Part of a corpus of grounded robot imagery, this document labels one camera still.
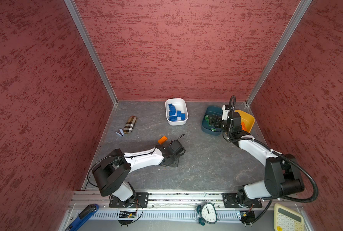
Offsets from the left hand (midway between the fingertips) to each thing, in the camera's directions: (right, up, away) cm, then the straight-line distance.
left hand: (172, 164), depth 86 cm
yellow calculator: (+56, -20, -19) cm, 62 cm away
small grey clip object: (-38, +18, +14) cm, 44 cm away
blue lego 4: (-1, +32, +24) cm, 40 cm away
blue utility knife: (-42, -18, -19) cm, 50 cm away
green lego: (+29, +20, +15) cm, 38 cm away
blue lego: (+4, +31, +24) cm, 40 cm away
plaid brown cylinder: (-32, +23, +17) cm, 43 cm away
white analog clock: (+17, -17, -19) cm, 30 cm away
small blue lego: (-2, +37, +28) cm, 47 cm away
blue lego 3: (-1, +35, +28) cm, 45 cm away
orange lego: (-7, +13, +10) cm, 18 cm away
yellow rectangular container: (+57, +26, +20) cm, 66 cm away
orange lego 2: (+52, +21, +17) cm, 59 cm away
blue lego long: (0, +28, +23) cm, 36 cm away
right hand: (+26, +28, +4) cm, 38 cm away
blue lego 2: (+7, +29, +23) cm, 38 cm away
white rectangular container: (+6, +38, +32) cm, 50 cm away
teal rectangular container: (+23, +26, -4) cm, 35 cm away
